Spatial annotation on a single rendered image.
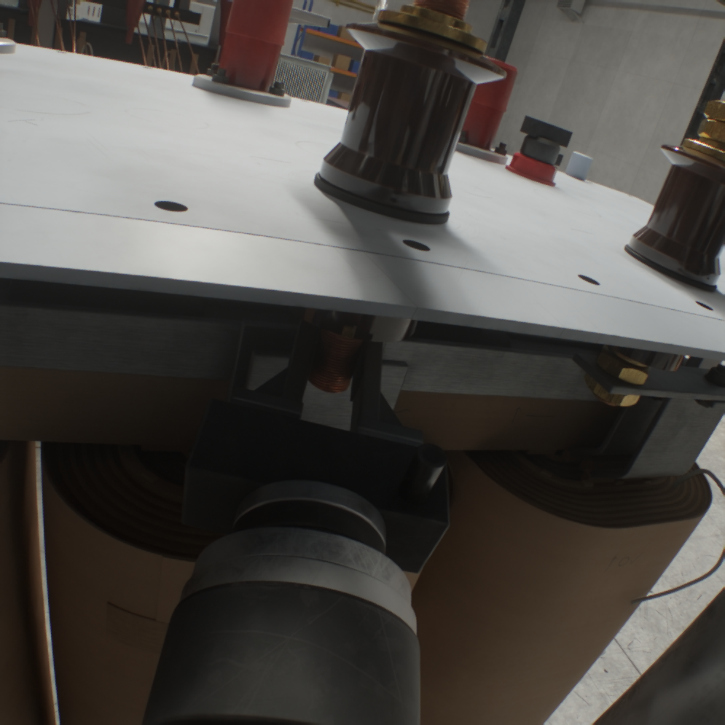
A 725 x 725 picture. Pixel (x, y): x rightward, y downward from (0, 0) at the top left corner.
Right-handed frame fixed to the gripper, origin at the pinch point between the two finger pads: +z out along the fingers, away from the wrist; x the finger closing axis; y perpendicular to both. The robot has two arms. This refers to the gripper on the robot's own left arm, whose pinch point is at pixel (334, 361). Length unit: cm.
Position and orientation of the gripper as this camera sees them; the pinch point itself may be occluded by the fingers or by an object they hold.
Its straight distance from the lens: 40.0
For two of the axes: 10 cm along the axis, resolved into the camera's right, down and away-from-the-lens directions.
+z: 0.4, -6.4, 7.6
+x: -9.6, -2.4, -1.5
